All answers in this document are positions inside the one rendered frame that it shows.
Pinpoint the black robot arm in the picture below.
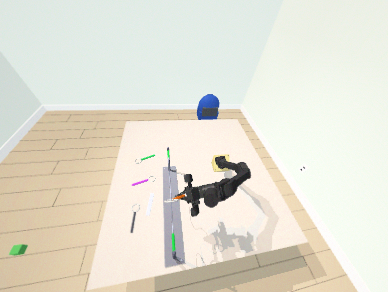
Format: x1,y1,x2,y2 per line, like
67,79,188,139
185,156,252,208

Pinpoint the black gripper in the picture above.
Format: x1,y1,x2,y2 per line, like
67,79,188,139
174,174,205,217

